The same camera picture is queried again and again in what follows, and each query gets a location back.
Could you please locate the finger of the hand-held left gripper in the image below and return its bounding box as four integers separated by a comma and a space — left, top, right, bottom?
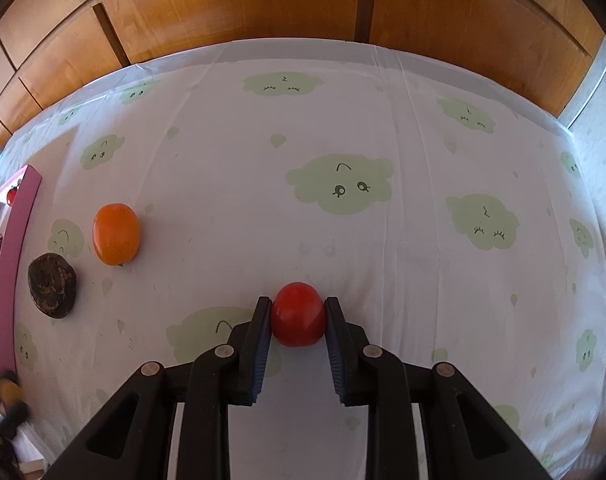
0, 370, 32, 420

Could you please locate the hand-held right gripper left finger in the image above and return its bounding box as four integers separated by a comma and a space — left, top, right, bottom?
43, 296, 274, 480

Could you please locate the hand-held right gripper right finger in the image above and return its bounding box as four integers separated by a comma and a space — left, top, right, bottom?
324, 297, 551, 480

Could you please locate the pink box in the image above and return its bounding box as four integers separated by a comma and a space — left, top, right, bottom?
0, 164, 42, 376

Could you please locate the dark brown wrinkled fruit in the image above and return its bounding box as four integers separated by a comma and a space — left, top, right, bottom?
27, 253, 78, 318

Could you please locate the white cloud print tablecloth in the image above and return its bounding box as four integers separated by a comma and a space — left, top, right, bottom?
0, 37, 606, 476

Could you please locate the large orange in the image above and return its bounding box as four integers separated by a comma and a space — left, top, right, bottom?
93, 203, 142, 267

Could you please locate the wooden wardrobe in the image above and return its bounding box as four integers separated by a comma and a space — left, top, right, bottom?
0, 0, 606, 171

